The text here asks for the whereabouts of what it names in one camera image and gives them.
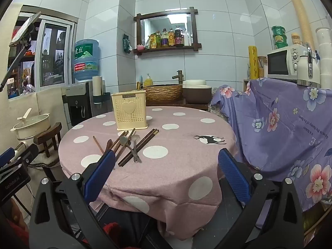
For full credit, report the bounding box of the blue water bottle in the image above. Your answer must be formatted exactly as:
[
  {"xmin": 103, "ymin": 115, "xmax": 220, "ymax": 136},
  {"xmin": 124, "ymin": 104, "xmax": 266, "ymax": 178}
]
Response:
[{"xmin": 73, "ymin": 39, "xmax": 100, "ymax": 83}]

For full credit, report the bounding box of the black coiled cable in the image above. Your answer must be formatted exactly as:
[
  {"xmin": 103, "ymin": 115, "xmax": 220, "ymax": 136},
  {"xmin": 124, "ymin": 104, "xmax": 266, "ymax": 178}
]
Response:
[{"xmin": 27, "ymin": 158, "xmax": 62, "ymax": 170}]

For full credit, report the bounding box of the woven pattern wash basin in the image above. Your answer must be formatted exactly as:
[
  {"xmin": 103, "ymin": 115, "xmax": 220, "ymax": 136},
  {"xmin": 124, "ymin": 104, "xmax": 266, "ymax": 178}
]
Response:
[{"xmin": 143, "ymin": 84, "xmax": 183, "ymax": 103}]

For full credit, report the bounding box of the green wall packet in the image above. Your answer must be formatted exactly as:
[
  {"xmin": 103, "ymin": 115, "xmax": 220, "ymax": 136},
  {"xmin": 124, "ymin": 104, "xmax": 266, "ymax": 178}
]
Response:
[{"xmin": 123, "ymin": 34, "xmax": 133, "ymax": 54}]

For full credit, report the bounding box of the dark soy sauce bottle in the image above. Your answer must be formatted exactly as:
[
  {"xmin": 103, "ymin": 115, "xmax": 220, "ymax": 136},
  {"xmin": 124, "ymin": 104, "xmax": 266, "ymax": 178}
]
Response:
[{"xmin": 174, "ymin": 26, "xmax": 185, "ymax": 46}]

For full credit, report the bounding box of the tall yellow cup stack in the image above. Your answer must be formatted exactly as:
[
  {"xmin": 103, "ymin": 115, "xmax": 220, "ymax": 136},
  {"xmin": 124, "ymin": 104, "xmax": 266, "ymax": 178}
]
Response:
[{"xmin": 287, "ymin": 0, "xmax": 315, "ymax": 51}]

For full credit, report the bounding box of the brown and white rice cooker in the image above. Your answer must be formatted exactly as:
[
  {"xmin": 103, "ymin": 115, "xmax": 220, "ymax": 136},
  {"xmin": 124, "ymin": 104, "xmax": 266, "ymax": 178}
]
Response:
[{"xmin": 182, "ymin": 80, "xmax": 214, "ymax": 104}]

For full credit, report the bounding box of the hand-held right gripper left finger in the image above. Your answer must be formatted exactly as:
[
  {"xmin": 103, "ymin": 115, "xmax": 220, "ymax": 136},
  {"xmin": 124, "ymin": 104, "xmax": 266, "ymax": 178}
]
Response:
[{"xmin": 29, "ymin": 150, "xmax": 122, "ymax": 249}]

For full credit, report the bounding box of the grey patterned cushion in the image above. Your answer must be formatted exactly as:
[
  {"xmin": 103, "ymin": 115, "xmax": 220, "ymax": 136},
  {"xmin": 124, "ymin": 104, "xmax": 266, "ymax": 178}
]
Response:
[{"xmin": 209, "ymin": 104, "xmax": 229, "ymax": 121}]

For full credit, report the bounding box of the wooden vanity counter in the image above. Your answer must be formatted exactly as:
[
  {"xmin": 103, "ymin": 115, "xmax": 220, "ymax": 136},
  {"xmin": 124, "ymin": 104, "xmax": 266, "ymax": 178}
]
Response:
[{"xmin": 145, "ymin": 100, "xmax": 209, "ymax": 111}]

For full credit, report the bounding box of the white electric kettle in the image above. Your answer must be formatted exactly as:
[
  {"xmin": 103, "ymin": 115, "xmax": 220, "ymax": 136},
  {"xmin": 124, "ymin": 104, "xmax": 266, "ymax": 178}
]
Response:
[{"xmin": 296, "ymin": 44, "xmax": 321, "ymax": 88}]

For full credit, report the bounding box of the sliding window frame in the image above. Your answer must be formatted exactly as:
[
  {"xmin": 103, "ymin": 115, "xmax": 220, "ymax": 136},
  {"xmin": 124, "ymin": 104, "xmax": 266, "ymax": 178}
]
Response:
[{"xmin": 8, "ymin": 5, "xmax": 78, "ymax": 99}]

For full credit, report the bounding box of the yellow wrapped roll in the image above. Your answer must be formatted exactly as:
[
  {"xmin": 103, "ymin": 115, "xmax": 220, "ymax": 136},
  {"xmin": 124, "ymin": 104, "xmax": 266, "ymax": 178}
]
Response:
[{"xmin": 248, "ymin": 46, "xmax": 259, "ymax": 80}]

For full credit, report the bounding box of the glass storage jar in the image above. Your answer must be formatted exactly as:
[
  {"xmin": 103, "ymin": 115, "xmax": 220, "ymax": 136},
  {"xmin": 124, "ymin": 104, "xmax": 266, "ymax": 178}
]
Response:
[{"xmin": 258, "ymin": 56, "xmax": 268, "ymax": 78}]

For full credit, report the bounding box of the dark wooden stool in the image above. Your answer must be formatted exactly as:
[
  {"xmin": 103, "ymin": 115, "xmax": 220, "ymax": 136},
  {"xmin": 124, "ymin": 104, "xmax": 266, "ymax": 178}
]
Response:
[{"xmin": 33, "ymin": 122, "xmax": 63, "ymax": 158}]

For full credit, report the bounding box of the purple floral cloth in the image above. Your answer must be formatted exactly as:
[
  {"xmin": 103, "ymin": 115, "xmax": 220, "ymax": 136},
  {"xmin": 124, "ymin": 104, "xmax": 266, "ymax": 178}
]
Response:
[{"xmin": 210, "ymin": 78, "xmax": 332, "ymax": 212}]

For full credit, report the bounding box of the light wooden chopstick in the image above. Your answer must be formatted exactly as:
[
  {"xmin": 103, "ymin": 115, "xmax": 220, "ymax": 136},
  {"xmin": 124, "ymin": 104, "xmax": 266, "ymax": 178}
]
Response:
[{"xmin": 93, "ymin": 135, "xmax": 105, "ymax": 155}]

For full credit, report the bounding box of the wooden framed mirror shelf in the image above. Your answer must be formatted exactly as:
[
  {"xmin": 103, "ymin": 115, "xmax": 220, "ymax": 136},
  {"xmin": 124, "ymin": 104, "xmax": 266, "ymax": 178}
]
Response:
[{"xmin": 133, "ymin": 6, "xmax": 202, "ymax": 56}]

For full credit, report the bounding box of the brown wooden chopstick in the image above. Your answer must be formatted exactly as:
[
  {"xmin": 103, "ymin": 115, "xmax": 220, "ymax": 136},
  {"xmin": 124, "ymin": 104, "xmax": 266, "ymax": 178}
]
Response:
[
  {"xmin": 111, "ymin": 131, "xmax": 129, "ymax": 154},
  {"xmin": 115, "ymin": 128, "xmax": 136, "ymax": 161}
]

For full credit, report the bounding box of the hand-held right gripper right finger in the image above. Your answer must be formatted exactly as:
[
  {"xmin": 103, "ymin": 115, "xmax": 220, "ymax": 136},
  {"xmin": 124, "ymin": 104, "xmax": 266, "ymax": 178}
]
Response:
[{"xmin": 218, "ymin": 149, "xmax": 304, "ymax": 249}]

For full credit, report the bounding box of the bronze bamboo faucet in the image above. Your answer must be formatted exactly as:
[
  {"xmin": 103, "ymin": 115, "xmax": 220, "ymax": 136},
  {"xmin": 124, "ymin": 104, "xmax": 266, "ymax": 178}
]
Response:
[{"xmin": 171, "ymin": 70, "xmax": 185, "ymax": 84}]

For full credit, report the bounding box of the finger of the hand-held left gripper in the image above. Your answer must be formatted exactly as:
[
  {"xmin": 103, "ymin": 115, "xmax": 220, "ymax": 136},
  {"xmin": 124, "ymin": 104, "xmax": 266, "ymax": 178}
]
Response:
[
  {"xmin": 0, "ymin": 147, "xmax": 15, "ymax": 169},
  {"xmin": 0, "ymin": 143, "xmax": 39, "ymax": 175}
]

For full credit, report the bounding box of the cream pot with lid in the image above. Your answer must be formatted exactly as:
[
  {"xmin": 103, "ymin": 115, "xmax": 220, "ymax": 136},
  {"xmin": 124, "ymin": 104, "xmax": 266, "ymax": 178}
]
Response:
[{"xmin": 10, "ymin": 108, "xmax": 51, "ymax": 139}]

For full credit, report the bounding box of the dark chopstick with light tip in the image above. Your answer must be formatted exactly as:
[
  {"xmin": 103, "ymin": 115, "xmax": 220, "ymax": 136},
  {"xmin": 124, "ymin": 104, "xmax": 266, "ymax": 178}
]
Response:
[
  {"xmin": 122, "ymin": 130, "xmax": 159, "ymax": 167},
  {"xmin": 118, "ymin": 129, "xmax": 155, "ymax": 166},
  {"xmin": 120, "ymin": 129, "xmax": 157, "ymax": 166}
]

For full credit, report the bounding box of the cream paper cup stack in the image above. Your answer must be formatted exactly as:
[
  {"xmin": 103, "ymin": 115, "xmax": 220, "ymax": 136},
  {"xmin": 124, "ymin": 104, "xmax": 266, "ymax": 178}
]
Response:
[{"xmin": 93, "ymin": 76, "xmax": 104, "ymax": 101}]

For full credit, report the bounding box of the grey water dispenser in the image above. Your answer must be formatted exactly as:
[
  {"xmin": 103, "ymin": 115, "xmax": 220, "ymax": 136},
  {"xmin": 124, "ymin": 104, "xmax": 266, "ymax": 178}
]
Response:
[{"xmin": 62, "ymin": 81, "xmax": 107, "ymax": 131}]

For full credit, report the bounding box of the white microwave oven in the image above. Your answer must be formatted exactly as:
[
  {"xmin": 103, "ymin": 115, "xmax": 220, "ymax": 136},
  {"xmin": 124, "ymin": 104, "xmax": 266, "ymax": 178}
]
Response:
[{"xmin": 267, "ymin": 44, "xmax": 309, "ymax": 79}]

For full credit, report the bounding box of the red garment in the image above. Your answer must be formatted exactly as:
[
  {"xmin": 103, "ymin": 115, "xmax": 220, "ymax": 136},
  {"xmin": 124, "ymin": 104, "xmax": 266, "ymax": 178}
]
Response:
[{"xmin": 102, "ymin": 222, "xmax": 120, "ymax": 240}]

